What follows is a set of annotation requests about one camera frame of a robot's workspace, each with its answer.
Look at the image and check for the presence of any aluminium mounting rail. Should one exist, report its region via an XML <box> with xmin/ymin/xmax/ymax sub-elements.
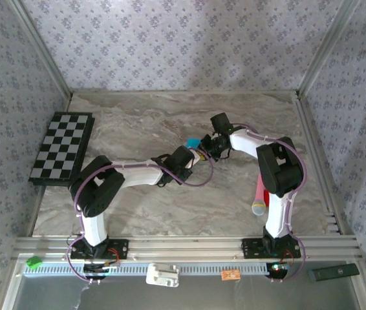
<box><xmin>12</xmin><ymin>235</ymin><xmax>364</xmax><ymax>262</ymax></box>

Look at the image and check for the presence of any white plastic holder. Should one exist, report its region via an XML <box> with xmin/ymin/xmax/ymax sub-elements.
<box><xmin>145</xmin><ymin>262</ymin><xmax>180</xmax><ymax>288</ymax></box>

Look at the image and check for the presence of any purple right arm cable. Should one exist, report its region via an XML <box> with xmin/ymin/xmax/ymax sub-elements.
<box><xmin>231</xmin><ymin>124</ymin><xmax>307</xmax><ymax>285</ymax></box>

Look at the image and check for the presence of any grey slotted cable duct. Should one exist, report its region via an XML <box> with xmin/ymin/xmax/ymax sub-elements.
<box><xmin>23</xmin><ymin>260</ymin><xmax>302</xmax><ymax>277</ymax></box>

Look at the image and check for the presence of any grey metal tray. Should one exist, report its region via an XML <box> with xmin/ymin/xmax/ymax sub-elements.
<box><xmin>1</xmin><ymin>258</ymin><xmax>366</xmax><ymax>310</ymax></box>

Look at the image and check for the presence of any black rectangular bar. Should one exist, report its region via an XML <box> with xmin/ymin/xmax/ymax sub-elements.
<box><xmin>307</xmin><ymin>263</ymin><xmax>361</xmax><ymax>284</ymax></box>

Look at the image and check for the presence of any black and grey checkerboard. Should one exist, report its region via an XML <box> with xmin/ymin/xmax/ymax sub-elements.
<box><xmin>28</xmin><ymin>111</ymin><xmax>96</xmax><ymax>188</ymax></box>

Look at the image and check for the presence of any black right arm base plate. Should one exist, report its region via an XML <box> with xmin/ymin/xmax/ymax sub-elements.
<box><xmin>241</xmin><ymin>237</ymin><xmax>302</xmax><ymax>260</ymax></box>

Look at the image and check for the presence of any aluminium frame post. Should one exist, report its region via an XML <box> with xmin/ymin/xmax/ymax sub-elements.
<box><xmin>297</xmin><ymin>0</ymin><xmax>360</xmax><ymax>98</ymax></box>
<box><xmin>10</xmin><ymin>0</ymin><xmax>73</xmax><ymax>99</ymax></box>

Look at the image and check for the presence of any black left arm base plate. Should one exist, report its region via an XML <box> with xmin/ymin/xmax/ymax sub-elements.
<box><xmin>69</xmin><ymin>238</ymin><xmax>129</xmax><ymax>260</ymax></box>

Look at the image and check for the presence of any green plastic block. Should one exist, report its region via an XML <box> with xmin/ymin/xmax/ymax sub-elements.
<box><xmin>25</xmin><ymin>256</ymin><xmax>44</xmax><ymax>269</ymax></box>

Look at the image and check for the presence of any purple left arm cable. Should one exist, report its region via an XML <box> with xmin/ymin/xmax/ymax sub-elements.
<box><xmin>63</xmin><ymin>154</ymin><xmax>215</xmax><ymax>285</ymax></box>

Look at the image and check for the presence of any pink toy microphone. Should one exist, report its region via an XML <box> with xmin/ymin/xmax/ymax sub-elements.
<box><xmin>251</xmin><ymin>174</ymin><xmax>267</xmax><ymax>216</ymax></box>

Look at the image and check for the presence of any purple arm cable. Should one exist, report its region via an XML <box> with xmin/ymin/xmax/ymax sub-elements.
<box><xmin>63</xmin><ymin>154</ymin><xmax>215</xmax><ymax>285</ymax></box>
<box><xmin>231</xmin><ymin>124</ymin><xmax>307</xmax><ymax>285</ymax></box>

